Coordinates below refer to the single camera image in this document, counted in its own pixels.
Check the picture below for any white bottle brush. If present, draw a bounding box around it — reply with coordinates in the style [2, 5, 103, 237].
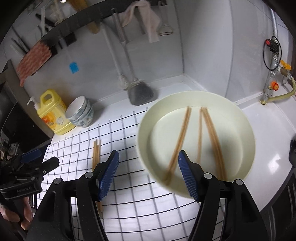
[100, 22, 130, 90]

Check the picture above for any blue wall hook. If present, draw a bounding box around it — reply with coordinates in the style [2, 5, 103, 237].
[69, 62, 79, 74]

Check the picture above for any bottom floral bowl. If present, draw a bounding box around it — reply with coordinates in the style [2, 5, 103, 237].
[72, 107, 94, 128]

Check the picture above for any bamboo chopstick seven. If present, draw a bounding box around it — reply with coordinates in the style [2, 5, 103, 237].
[202, 108, 227, 181]

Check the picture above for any cream round tray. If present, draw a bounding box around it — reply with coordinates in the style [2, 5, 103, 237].
[136, 91, 255, 197]

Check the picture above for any bamboo chopstick eight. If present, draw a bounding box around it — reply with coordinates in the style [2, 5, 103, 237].
[197, 107, 227, 180]

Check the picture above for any top floral bowl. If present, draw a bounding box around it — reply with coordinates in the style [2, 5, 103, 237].
[65, 95, 87, 122]

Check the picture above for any steel spatula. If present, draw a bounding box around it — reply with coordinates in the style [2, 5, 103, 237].
[111, 8, 157, 106]

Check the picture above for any person's left hand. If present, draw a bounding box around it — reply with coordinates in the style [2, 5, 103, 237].
[0, 196, 34, 231]

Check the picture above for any middle floral bowl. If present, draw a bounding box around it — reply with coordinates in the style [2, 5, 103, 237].
[68, 99, 92, 125]

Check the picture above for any bamboo chopstick ten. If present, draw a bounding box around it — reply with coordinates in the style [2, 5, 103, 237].
[166, 106, 193, 186]

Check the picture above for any beige hanging cloth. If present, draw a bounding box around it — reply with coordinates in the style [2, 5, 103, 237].
[121, 1, 161, 43]

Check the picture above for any bamboo chopstick four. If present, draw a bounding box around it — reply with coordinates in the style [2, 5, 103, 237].
[95, 140, 103, 215]

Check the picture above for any steel peeler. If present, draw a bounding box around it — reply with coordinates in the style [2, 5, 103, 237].
[158, 1, 174, 36]

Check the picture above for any white black grid cloth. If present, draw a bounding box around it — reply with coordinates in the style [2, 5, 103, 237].
[42, 108, 200, 240]

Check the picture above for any bamboo chopstick one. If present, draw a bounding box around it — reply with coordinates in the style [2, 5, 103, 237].
[197, 108, 203, 164]

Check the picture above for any bamboo chopstick two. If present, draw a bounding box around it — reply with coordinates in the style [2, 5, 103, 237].
[163, 105, 190, 182]

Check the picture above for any floral bowl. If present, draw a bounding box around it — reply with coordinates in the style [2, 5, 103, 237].
[72, 107, 94, 128]
[68, 99, 92, 125]
[65, 95, 87, 122]

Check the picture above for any pink striped towel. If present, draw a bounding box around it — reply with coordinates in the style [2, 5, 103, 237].
[16, 41, 52, 87]

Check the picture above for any wooden brush handle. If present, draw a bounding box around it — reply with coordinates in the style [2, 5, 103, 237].
[69, 0, 100, 34]

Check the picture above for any gas valve with hose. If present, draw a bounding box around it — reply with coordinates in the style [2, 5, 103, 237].
[260, 36, 295, 105]

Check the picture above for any yellow detergent bottle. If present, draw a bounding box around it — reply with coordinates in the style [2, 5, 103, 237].
[27, 89, 75, 136]

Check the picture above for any bamboo chopstick three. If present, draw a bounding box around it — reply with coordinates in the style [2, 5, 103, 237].
[92, 140, 97, 170]

